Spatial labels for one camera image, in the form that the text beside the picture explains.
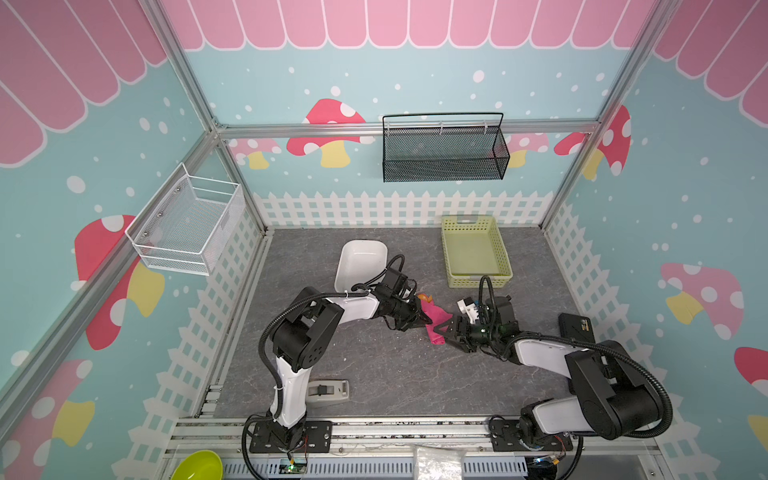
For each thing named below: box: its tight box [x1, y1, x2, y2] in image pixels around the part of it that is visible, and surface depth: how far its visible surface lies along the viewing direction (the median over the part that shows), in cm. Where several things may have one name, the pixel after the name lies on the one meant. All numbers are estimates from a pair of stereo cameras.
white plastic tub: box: [334, 239, 389, 292], surface depth 111 cm
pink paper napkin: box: [421, 300, 453, 345], surface depth 95 cm
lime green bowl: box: [171, 450, 224, 480], surface depth 70 cm
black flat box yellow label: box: [558, 312, 596, 344], surface depth 93 cm
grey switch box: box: [308, 380, 350, 402], surface depth 81 cm
